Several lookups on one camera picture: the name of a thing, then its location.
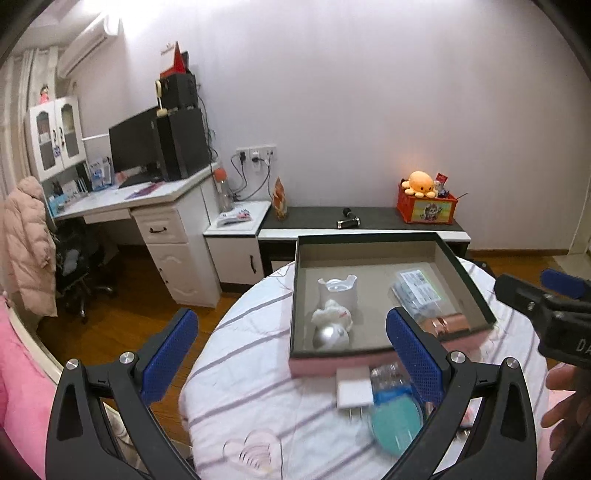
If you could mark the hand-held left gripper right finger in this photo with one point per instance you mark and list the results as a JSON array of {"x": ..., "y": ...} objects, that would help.
[{"x": 415, "y": 355}]

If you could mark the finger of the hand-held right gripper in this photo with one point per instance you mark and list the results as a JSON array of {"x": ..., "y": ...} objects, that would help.
[
  {"x": 515, "y": 288},
  {"x": 561, "y": 281}
]

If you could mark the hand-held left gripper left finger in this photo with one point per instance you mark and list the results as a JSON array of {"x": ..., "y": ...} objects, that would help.
[{"x": 171, "y": 355}]

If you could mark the clear plastic case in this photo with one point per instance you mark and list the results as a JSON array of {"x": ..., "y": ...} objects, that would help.
[{"x": 388, "y": 376}]

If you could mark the white charger plug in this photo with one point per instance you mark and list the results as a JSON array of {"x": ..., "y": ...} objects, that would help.
[{"x": 353, "y": 390}]

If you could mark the teal round compact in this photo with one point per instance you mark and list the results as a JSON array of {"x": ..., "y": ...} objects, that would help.
[{"x": 392, "y": 424}]

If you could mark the pink box with dark rim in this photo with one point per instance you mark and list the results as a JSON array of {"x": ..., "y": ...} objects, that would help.
[{"x": 369, "y": 277}]

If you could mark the person's right hand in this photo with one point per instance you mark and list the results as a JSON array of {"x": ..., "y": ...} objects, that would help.
[{"x": 561, "y": 385}]

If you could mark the rose gold tube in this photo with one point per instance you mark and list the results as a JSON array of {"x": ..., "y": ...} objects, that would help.
[{"x": 450, "y": 323}]

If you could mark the clear packet with label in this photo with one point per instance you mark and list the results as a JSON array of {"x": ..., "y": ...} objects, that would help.
[{"x": 415, "y": 288}]

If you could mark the silver ball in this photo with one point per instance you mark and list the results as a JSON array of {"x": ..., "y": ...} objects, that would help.
[{"x": 330, "y": 338}]

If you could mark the white striped quilt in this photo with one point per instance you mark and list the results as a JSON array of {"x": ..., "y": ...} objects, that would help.
[{"x": 258, "y": 369}]

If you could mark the white plush toy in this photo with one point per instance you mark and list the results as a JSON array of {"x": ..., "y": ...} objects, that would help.
[{"x": 330, "y": 314}]

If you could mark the white desk with drawers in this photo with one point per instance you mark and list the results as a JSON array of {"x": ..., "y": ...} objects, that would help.
[{"x": 180, "y": 258}]

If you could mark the white cat-ear holder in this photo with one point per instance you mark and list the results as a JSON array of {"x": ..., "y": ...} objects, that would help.
[{"x": 337, "y": 295}]

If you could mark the red storage crate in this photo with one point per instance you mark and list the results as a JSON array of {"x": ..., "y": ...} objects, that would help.
[{"x": 427, "y": 210}]

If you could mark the white nightstand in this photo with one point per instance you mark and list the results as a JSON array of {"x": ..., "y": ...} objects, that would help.
[{"x": 235, "y": 254}]

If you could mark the black office chair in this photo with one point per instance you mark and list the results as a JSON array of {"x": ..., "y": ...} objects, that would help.
[{"x": 78, "y": 277}]

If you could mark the orange octopus plush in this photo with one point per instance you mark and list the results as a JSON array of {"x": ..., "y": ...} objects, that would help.
[{"x": 420, "y": 182}]

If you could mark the pink blanket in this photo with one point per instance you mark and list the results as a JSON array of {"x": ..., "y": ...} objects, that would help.
[{"x": 23, "y": 392}]

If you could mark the white plastic packet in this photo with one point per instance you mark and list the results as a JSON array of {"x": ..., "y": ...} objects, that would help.
[{"x": 235, "y": 216}]

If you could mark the low bench with dark top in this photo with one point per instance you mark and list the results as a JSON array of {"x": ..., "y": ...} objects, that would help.
[{"x": 314, "y": 217}]

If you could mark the bottle with orange cap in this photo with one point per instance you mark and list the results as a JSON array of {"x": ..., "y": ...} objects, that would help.
[{"x": 224, "y": 191}]

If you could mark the pink puffer jacket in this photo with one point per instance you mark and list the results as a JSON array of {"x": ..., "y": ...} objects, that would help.
[{"x": 27, "y": 244}]

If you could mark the orange snack bag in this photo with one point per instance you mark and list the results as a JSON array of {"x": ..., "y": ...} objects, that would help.
[{"x": 280, "y": 198}]

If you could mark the large black speaker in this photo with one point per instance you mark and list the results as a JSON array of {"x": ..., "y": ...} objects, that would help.
[{"x": 182, "y": 143}]

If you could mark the black computer monitor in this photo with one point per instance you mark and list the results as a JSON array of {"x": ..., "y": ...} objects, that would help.
[{"x": 134, "y": 143}]

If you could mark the white hutch cabinet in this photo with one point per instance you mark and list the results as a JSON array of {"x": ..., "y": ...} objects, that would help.
[{"x": 69, "y": 134}]

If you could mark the small black speaker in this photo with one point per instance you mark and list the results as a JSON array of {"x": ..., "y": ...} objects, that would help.
[{"x": 178, "y": 90}]

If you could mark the white curtain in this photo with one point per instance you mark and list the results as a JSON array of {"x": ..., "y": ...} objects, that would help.
[{"x": 14, "y": 115}]

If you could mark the red triangular flag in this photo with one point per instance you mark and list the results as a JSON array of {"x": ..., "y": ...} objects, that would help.
[{"x": 178, "y": 60}]

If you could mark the white air conditioner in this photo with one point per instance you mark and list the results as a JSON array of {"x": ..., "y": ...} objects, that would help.
[{"x": 87, "y": 46}]

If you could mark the white wall outlet strip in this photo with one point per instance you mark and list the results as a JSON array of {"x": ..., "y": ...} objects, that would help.
[{"x": 256, "y": 152}]

